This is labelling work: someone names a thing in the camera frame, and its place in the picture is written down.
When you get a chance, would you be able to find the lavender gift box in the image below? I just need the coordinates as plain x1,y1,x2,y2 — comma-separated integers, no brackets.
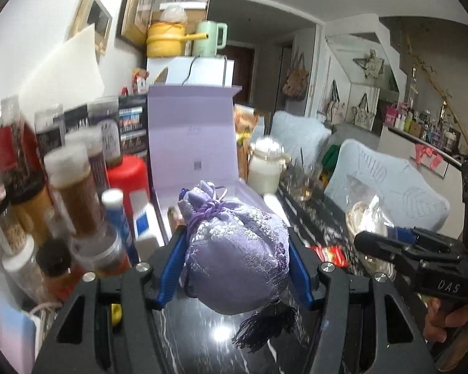
146,85,288,251

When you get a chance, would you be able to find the white ceramic lidded jar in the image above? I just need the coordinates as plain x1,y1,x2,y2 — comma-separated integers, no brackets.
247,137,291,196

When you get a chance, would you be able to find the white foam board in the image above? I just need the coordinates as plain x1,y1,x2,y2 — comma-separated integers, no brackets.
17,23,106,114

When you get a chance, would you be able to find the orange and green bag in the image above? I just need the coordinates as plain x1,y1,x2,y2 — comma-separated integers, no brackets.
321,144,341,182

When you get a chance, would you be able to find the cardboard box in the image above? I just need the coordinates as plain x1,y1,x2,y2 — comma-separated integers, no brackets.
152,0,210,24

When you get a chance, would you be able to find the brown tote bag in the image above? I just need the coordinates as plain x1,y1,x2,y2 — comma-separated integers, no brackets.
283,49,310,102

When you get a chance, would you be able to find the purple lace sachet pouch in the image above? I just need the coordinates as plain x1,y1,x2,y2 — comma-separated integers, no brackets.
177,180,299,350

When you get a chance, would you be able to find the red snack bag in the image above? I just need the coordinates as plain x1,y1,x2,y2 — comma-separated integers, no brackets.
132,68,151,95

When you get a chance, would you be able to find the white and blue carton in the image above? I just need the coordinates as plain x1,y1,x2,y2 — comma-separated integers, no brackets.
129,191,159,258

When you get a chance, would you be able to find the canvas tote bag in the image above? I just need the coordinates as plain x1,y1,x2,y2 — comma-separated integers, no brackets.
325,80,346,124
352,93,376,130

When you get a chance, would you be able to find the yellow pot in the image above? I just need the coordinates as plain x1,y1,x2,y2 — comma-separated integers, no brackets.
146,22,210,58

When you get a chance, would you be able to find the red canister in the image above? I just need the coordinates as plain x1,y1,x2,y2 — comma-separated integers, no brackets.
106,156,151,219

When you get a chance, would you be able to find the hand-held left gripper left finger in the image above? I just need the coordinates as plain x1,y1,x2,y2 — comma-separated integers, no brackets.
31,228,188,374

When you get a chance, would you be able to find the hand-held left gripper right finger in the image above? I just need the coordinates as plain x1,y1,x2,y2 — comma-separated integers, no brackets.
286,226,437,374

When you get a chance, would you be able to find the cluster of spice jars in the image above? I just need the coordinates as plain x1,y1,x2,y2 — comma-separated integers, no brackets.
0,97,135,309

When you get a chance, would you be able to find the black printed package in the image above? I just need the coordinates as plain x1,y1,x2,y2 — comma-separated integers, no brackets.
118,93,149,161

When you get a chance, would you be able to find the beige wall box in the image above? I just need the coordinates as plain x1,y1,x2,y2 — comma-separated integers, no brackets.
68,0,113,54

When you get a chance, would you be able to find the white fridge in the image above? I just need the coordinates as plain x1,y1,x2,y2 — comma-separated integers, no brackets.
146,56,235,87

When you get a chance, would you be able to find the orange snack bag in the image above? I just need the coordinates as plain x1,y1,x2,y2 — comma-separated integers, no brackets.
234,104,260,180

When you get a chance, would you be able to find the black kettle cable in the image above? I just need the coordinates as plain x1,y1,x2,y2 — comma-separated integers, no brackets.
181,56,200,85

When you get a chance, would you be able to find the red packet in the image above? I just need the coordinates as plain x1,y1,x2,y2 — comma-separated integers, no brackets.
310,245,349,268

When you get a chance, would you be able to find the green electric kettle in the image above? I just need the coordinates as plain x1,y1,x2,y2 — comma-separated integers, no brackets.
192,21,228,58

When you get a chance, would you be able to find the person's right hand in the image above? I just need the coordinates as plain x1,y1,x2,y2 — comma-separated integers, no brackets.
423,300,468,341

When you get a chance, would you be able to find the clear plastic bag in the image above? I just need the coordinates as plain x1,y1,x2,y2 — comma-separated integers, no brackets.
160,3,189,24

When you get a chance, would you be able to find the pink ribbon bow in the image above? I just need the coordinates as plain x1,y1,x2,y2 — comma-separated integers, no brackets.
412,144,444,170

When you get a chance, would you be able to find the gold picture frame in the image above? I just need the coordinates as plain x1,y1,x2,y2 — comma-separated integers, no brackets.
117,0,158,49

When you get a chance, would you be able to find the row of cosmetic bottles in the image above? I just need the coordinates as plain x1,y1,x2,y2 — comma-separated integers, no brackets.
386,101,463,153

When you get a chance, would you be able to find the drinking glass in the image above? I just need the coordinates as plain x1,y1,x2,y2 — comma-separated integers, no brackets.
292,159,323,202

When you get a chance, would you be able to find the white counter cabinet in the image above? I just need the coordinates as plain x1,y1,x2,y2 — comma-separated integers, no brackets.
378,125,463,180

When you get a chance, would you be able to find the blue and white tube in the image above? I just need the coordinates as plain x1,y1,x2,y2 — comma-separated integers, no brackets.
101,189,135,258

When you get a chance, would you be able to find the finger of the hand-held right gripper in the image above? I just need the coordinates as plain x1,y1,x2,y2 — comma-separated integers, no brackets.
354,231,427,278
388,226,461,255

